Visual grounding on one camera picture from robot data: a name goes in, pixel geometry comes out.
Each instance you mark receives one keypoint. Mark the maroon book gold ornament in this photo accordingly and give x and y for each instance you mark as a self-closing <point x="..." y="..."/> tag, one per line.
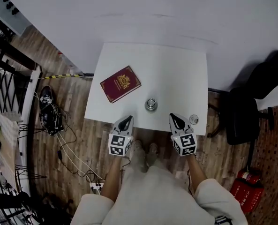
<point x="120" y="84"/>

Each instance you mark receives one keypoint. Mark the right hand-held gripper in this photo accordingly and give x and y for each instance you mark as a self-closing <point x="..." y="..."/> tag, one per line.
<point x="185" y="144"/>

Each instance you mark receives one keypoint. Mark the black office chair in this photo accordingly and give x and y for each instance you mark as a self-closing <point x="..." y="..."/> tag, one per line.
<point x="242" y="116"/>

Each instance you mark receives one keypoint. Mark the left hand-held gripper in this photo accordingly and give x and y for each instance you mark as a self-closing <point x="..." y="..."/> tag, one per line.
<point x="118" y="145"/>

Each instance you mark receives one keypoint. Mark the table with pale cloth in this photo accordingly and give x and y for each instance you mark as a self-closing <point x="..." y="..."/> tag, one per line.
<point x="8" y="144"/>

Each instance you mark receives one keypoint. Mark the small metal jar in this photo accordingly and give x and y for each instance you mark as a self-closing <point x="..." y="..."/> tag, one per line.
<point x="151" y="108"/>

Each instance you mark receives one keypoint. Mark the person's right forearm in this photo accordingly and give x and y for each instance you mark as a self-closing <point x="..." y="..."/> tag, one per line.
<point x="197" y="174"/>

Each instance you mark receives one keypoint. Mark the white table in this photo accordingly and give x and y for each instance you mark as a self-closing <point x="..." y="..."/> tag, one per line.
<point x="171" y="74"/>

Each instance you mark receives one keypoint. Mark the red fire extinguisher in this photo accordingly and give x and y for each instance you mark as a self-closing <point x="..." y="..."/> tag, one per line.
<point x="250" y="175"/>

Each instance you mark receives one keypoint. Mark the black metal railing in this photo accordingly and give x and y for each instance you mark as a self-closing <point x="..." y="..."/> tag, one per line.
<point x="17" y="55"/>

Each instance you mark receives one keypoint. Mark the black metal stand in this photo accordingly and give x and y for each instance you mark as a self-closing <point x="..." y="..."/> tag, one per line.
<point x="17" y="203"/>

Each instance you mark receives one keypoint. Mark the person's left forearm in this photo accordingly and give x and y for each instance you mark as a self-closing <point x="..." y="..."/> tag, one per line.
<point x="113" y="182"/>

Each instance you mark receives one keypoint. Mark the group of black caps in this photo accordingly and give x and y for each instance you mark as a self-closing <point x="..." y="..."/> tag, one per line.
<point x="11" y="6"/>

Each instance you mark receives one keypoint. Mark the red fire extinguisher box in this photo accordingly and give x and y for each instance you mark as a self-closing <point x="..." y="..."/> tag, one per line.
<point x="246" y="196"/>

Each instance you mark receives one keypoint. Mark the yellow black striped tape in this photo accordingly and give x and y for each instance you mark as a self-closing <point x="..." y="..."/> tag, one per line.
<point x="63" y="76"/>

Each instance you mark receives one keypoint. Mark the person's cream clothing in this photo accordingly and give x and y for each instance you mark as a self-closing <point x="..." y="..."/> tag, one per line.
<point x="152" y="200"/>

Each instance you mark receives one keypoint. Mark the white power strip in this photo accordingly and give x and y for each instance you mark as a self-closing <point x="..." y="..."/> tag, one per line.
<point x="96" y="187"/>

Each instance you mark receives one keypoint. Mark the person's left shoe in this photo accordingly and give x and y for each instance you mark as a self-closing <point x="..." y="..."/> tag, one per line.
<point x="140" y="156"/>

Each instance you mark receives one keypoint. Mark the large clear water bottle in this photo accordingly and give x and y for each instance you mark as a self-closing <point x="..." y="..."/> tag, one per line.
<point x="69" y="63"/>

